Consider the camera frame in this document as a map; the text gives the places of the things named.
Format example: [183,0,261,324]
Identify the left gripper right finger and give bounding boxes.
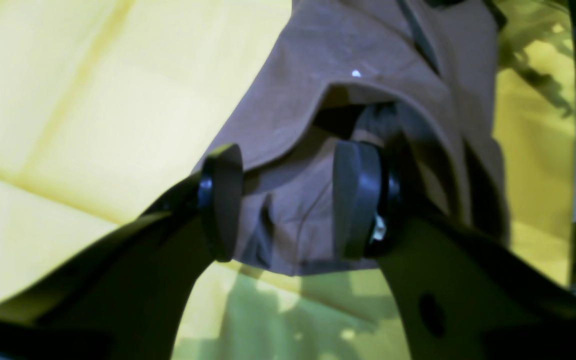
[333,141,576,360]

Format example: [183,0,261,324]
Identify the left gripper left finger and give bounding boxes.
[0,144,243,360]

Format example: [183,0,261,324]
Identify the brown T-shirt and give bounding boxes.
[209,0,511,276]

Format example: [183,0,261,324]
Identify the yellow table cloth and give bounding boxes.
[0,0,576,360]

